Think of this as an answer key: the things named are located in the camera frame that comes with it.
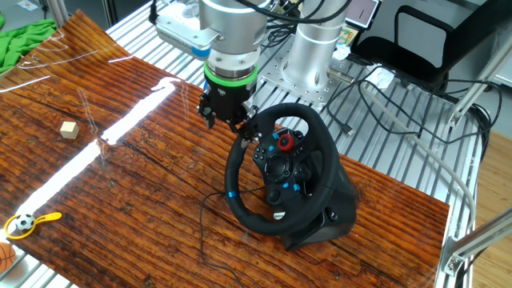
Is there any colourful printed box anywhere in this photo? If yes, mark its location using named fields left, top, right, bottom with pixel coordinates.
left=338, top=26, right=359, bottom=47

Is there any crumpled white tissue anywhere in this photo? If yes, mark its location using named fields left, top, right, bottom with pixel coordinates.
left=331, top=42, right=352, bottom=61

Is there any tablet with screen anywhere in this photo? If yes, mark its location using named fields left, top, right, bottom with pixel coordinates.
left=344, top=0, right=382, bottom=31

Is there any black office chair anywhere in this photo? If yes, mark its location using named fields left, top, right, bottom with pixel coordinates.
left=351, top=0, right=512, bottom=91

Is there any black racing steering wheel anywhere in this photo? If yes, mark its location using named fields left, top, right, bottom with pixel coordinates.
left=223, top=102, right=341, bottom=236

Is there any black USB cable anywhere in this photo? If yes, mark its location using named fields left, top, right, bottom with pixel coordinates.
left=326, top=78, right=377, bottom=137

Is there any aluminium frame strut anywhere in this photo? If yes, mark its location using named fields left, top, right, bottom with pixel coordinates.
left=439, top=206, right=512, bottom=278
left=39, top=0, right=72, bottom=28
left=446, top=35, right=512, bottom=129

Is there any green cloth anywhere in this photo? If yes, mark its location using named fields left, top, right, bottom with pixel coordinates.
left=0, top=14, right=58, bottom=75

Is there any thin black wheel cable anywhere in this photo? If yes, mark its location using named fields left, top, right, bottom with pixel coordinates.
left=198, top=186, right=267, bottom=288

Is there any dark cabinet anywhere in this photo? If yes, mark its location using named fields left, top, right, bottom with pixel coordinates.
left=63, top=0, right=155, bottom=29

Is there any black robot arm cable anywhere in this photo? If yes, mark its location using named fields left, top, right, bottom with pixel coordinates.
left=235, top=0, right=353, bottom=50

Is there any small orange toy basketball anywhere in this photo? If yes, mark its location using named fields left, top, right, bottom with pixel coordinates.
left=0, top=242, right=18, bottom=275

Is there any black cable bundle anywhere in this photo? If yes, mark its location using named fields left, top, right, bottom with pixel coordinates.
left=358, top=66, right=504, bottom=161

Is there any black steering wheel base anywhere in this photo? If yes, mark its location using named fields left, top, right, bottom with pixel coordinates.
left=279, top=151, right=358, bottom=252

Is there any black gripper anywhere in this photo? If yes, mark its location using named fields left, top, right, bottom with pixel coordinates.
left=198, top=79, right=264, bottom=149

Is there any wood grain table mat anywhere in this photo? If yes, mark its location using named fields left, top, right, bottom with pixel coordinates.
left=0, top=10, right=451, bottom=288

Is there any grey flexible hose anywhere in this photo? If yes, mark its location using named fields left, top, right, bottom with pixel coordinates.
left=351, top=75, right=478, bottom=237

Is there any yellow plastic ring holder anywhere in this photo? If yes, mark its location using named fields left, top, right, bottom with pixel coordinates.
left=3, top=211, right=63, bottom=241

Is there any small wooden cube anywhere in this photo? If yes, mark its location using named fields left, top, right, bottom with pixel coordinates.
left=59, top=121, right=80, bottom=140

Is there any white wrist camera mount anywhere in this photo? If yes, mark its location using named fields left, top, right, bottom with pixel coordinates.
left=154, top=6, right=222, bottom=61

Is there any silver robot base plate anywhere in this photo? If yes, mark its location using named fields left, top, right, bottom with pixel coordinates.
left=258, top=38, right=369, bottom=109

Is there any small toy soccer ball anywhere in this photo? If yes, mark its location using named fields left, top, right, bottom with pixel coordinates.
left=14, top=214, right=36, bottom=232

